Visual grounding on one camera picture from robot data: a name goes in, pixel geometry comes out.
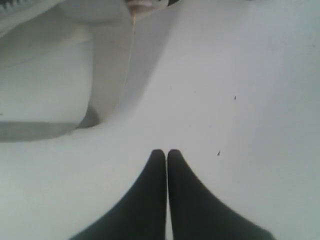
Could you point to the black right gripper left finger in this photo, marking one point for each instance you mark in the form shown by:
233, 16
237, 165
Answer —
141, 214

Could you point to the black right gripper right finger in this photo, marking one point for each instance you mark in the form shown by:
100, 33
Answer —
197, 214

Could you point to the white canvas duffel bag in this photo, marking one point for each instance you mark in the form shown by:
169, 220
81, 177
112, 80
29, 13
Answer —
63, 63

